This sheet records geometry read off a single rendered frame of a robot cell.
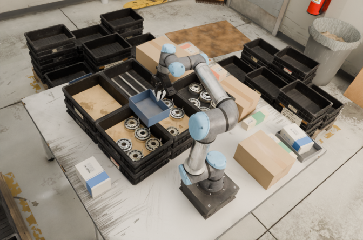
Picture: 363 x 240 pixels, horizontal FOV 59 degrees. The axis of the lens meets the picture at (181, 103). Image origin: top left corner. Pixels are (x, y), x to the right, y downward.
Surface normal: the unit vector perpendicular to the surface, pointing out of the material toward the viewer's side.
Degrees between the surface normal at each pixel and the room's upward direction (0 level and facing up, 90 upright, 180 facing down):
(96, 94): 0
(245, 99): 0
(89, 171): 0
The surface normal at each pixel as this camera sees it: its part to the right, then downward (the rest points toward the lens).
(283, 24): -0.78, 0.37
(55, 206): 0.11, -0.72
